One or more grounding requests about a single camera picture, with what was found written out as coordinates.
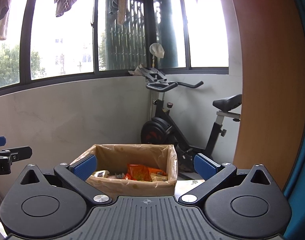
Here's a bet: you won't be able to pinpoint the brown cardboard box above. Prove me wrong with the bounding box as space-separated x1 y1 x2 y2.
72 144 178 199

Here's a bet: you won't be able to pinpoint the orange red snack bag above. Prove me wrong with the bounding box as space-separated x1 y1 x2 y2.
124 164 168 182

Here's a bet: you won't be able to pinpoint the black exercise bike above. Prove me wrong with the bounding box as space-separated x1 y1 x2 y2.
134 63 243 173

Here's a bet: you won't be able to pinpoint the beige hanging sock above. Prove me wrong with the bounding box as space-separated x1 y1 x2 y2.
0 11 9 41

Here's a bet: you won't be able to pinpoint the wooden door panel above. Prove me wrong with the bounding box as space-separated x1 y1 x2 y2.
215 0 305 190

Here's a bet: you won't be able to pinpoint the white cloth on pole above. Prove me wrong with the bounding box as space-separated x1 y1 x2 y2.
149 43 165 59

